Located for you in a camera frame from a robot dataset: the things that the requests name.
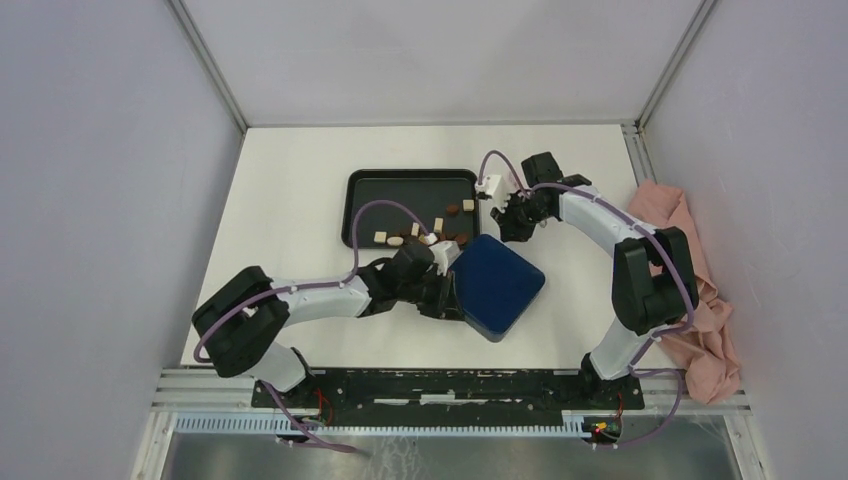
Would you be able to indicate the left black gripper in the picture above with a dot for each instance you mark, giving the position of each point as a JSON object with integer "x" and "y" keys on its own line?
{"x": 445, "y": 304}

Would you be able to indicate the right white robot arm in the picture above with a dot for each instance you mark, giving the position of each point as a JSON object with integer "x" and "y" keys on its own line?
{"x": 653, "y": 287}

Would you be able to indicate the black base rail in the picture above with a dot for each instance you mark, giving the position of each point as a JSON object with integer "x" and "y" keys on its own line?
{"x": 358, "y": 397}

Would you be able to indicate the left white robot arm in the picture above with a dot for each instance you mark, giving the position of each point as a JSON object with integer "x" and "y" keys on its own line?
{"x": 238, "y": 325}

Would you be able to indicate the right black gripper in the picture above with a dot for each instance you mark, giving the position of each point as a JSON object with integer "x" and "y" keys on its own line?
{"x": 509, "y": 231}

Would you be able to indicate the blue box lid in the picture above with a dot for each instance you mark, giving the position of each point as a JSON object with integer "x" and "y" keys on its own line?
{"x": 494, "y": 286}

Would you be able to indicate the black chocolate tray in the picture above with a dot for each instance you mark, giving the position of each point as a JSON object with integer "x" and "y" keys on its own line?
{"x": 431, "y": 194}

